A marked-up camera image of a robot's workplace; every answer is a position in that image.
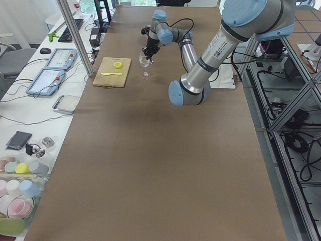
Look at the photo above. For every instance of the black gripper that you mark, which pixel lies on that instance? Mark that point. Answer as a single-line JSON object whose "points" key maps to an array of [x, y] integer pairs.
{"points": [[151, 42]]}

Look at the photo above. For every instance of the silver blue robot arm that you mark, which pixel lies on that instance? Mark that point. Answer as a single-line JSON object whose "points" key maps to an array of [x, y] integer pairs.
{"points": [[268, 20]]}

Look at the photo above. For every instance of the clear wine glass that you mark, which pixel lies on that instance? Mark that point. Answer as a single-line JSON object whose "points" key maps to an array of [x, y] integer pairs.
{"points": [[144, 62]]}

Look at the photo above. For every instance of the yellow lemon slice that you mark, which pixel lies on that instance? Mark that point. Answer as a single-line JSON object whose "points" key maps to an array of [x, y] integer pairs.
{"points": [[118, 65]]}

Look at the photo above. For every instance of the yellow plastic knife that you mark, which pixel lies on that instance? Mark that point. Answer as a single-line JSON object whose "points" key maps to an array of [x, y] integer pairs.
{"points": [[112, 74]]}

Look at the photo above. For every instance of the bamboo cutting board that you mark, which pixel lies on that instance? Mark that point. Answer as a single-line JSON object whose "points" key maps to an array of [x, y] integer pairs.
{"points": [[107, 66]]}

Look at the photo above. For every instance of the person in black clothes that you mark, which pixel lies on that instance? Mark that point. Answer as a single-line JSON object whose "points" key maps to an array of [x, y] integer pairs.
{"points": [[172, 3]]}

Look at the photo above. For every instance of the upper teach pendant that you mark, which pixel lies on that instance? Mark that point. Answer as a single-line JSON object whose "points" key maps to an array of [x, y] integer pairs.
{"points": [[62, 58]]}

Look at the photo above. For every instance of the teach pendant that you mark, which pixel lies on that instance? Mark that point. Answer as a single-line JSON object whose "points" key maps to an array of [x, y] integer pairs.
{"points": [[62, 58], [46, 83]]}

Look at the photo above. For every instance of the silver metal tray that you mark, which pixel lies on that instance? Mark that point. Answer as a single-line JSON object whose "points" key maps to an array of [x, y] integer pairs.
{"points": [[66, 104]]}

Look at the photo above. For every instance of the black computer mouse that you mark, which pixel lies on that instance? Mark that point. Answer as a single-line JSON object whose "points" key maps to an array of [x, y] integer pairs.
{"points": [[45, 51]]}

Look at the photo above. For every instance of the lower teach pendant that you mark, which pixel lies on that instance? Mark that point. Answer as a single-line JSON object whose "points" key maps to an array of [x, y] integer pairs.
{"points": [[46, 83]]}

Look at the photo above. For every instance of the small steel round tin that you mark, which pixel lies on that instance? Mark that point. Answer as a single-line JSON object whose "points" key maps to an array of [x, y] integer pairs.
{"points": [[48, 142]]}

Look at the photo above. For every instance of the grey folded cloth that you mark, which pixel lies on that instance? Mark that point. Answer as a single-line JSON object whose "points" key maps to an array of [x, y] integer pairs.
{"points": [[18, 140]]}

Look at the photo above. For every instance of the light blue cup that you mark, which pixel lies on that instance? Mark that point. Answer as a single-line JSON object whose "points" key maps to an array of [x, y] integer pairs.
{"points": [[29, 189]]}

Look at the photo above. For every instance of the pink bowl on side table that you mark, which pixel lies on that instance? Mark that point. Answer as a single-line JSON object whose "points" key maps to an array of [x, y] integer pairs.
{"points": [[20, 207]]}

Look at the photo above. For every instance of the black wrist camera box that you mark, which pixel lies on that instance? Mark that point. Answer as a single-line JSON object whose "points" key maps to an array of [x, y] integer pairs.
{"points": [[145, 30]]}

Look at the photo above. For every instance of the white pedestal column base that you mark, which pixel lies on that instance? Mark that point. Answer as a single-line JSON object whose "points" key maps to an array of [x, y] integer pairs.
{"points": [[223, 78]]}

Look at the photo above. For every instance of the aluminium frame post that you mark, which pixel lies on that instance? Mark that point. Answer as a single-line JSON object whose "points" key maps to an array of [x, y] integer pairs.
{"points": [[69, 20]]}

